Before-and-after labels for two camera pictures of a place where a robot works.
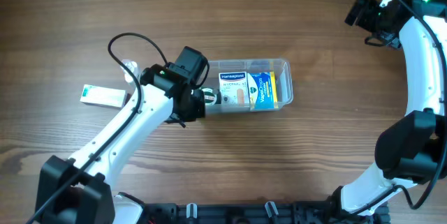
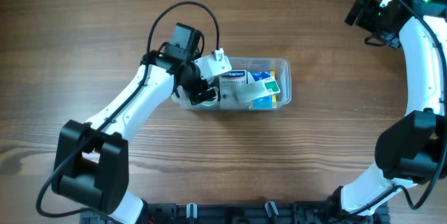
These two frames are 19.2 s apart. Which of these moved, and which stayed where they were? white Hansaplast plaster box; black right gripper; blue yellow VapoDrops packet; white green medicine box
Moved: white green medicine box
Stayed: blue yellow VapoDrops packet; white Hansaplast plaster box; black right gripper
